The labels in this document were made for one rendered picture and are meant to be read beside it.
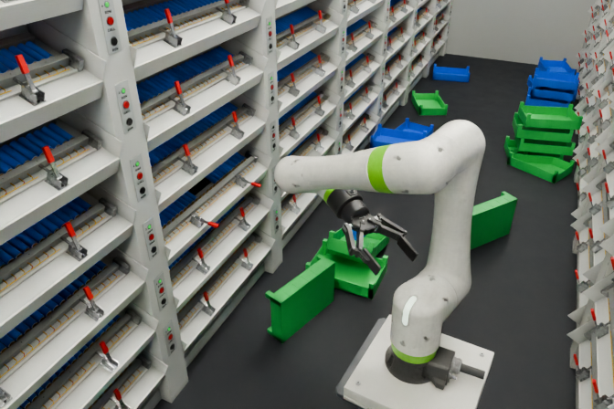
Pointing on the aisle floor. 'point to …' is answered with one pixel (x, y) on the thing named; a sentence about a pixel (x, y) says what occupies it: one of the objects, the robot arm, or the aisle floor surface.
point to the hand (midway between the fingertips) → (395, 261)
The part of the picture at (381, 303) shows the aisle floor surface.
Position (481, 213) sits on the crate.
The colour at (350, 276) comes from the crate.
